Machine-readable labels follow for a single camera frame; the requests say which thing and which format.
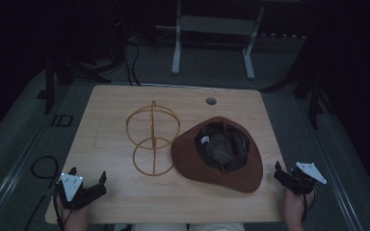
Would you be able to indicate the person's left hand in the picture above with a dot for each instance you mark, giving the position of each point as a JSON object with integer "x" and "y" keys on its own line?
{"x": 75, "y": 218}

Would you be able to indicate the brown felt hat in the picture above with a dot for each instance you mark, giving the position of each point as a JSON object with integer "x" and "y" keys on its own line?
{"x": 186, "y": 154}

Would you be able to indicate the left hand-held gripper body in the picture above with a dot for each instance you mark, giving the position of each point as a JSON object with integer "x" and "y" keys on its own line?
{"x": 77, "y": 195}

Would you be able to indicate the black rectangular floor bracket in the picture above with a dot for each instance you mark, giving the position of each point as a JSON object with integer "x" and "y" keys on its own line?
{"x": 63, "y": 120}

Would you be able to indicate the white metal desk frame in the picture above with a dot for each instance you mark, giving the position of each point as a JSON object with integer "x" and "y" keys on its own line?
{"x": 215, "y": 25}

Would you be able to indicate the black tripod stand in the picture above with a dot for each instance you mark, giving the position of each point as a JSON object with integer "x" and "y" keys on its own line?
{"x": 49, "y": 83}
{"x": 313, "y": 96}

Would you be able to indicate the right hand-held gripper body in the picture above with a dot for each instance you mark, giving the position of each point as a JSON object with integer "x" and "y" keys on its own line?
{"x": 300, "y": 183}

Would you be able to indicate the person's right hand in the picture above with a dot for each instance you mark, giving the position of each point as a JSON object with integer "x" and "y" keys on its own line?
{"x": 294, "y": 207}

